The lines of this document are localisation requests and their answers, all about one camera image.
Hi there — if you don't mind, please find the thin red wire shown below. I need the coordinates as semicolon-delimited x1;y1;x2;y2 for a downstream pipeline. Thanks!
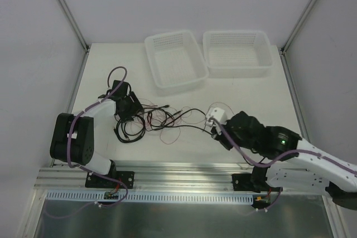
133;97;235;145

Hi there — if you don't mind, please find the black USB cable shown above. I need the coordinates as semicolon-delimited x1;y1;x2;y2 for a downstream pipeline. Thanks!
144;104;268;166

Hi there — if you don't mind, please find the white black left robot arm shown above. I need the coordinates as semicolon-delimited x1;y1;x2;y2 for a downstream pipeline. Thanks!
50;80;144;188

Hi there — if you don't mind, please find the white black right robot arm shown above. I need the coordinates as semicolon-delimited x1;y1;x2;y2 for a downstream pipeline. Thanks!
205;108;356;210

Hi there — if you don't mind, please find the white left plastic basket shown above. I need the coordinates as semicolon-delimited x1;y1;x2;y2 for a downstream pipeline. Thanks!
144;30;209;95

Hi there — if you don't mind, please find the white plastic basket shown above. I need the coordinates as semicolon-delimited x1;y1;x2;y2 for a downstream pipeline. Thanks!
202;30;273;79
144;30;209;95

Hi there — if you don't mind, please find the white right plastic basket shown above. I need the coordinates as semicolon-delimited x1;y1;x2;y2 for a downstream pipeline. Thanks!
202;30;273;79

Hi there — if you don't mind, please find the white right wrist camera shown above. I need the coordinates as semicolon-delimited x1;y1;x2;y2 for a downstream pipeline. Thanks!
205;107;228;127

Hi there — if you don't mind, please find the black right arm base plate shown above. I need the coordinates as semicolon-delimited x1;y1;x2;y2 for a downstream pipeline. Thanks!
231;173;270;193

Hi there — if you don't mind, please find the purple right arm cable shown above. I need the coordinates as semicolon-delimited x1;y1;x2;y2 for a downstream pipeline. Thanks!
206;118;357;216

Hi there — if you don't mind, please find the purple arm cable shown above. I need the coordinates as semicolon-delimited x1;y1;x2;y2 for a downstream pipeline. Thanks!
206;118;357;216
44;66;129;219

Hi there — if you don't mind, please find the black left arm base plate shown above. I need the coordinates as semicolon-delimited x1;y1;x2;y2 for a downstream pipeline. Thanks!
85;171;135;189

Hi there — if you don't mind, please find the aluminium mounting rail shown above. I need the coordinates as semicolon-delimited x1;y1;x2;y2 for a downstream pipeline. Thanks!
34;161;253;193

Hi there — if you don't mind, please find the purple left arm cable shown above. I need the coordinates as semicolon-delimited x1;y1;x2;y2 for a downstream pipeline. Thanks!
44;66;129;219

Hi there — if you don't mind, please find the white slotted cable duct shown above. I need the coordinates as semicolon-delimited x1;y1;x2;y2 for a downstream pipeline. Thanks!
46;190;254;206

